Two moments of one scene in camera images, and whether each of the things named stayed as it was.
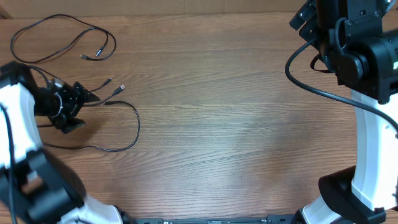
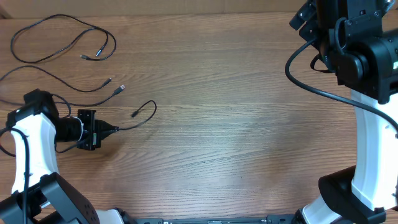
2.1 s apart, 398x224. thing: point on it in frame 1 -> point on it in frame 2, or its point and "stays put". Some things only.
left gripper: x=77 y=98 -> x=97 y=132
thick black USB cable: x=102 y=148 -> x=137 y=111
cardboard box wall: x=37 y=8 stays put
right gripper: x=309 y=27 stays put
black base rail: x=291 y=219 stays put
